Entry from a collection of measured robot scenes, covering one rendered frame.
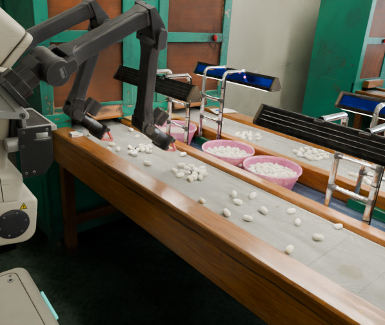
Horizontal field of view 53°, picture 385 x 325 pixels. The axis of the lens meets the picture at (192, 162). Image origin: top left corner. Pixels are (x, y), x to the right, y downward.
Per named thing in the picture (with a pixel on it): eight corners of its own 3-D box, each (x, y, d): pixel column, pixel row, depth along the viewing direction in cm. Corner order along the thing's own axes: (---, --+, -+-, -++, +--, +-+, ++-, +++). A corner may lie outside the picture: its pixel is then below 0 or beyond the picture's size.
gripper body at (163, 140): (161, 132, 170) (151, 124, 164) (176, 138, 163) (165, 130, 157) (153, 144, 169) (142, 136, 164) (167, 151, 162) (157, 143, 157)
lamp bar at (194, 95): (188, 103, 161) (189, 86, 159) (112, 78, 204) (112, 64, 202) (202, 101, 166) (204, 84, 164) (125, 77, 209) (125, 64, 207)
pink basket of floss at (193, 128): (193, 151, 214) (194, 135, 211) (146, 146, 217) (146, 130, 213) (197, 137, 239) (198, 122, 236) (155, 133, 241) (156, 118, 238)
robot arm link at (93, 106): (62, 108, 165) (71, 115, 159) (78, 87, 166) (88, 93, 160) (81, 122, 174) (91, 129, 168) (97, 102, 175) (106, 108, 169)
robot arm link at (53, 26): (90, -9, 153) (103, -6, 147) (102, 24, 162) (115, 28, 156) (-15, 40, 135) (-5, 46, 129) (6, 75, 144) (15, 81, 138)
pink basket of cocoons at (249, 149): (241, 180, 181) (243, 161, 178) (191, 167, 192) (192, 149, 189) (259, 163, 203) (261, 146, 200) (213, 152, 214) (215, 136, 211)
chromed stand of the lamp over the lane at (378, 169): (340, 264, 124) (373, 131, 108) (289, 236, 138) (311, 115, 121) (368, 244, 136) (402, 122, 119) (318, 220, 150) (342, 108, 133)
